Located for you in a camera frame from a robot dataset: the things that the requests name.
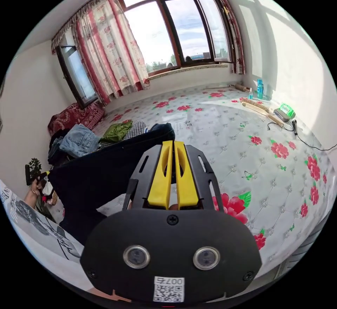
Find green plant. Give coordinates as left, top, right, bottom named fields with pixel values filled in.
left=28, top=157, right=43, bottom=180

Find black cable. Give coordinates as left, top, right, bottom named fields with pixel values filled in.
left=267, top=121, right=337, bottom=152

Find bed with floral sheet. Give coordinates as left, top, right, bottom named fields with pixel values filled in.
left=50, top=82, right=335, bottom=281

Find red floral curtain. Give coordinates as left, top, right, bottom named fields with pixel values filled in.
left=51, top=0, right=151, bottom=105
left=206, top=0, right=246, bottom=75

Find person's left hand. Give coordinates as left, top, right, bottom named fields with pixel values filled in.
left=30, top=177, right=44, bottom=196

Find grey box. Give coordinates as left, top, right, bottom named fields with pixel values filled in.
left=273, top=108, right=290, bottom=123

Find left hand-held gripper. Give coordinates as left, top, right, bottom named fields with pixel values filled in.
left=31, top=171, right=51, bottom=196

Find red patterned cushion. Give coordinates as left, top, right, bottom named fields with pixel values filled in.
left=48, top=102, right=106, bottom=136

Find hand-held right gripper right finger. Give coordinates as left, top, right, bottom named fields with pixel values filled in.
left=174, top=141, right=199, bottom=209

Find person's body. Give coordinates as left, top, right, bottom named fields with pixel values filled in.
left=0, top=179, right=89, bottom=266

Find person's left forearm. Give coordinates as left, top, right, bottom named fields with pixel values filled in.
left=22, top=188, right=40, bottom=209

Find pile of clothes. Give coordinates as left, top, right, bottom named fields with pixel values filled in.
left=47, top=119, right=148, bottom=167

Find green wipes pack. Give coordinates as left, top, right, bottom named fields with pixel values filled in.
left=279, top=102, right=296, bottom=119

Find wooden bed brush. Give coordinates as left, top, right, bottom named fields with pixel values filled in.
left=241, top=98, right=285, bottom=128

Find large brown-framed window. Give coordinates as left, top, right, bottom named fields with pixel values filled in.
left=115, top=0, right=236, bottom=75

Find small dark-framed window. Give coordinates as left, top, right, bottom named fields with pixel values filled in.
left=56, top=45, right=99, bottom=110

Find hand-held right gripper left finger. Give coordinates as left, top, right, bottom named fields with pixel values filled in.
left=147, top=141, right=173, bottom=208

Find dark blue jeans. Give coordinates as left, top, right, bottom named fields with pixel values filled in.
left=48, top=123, right=176, bottom=246

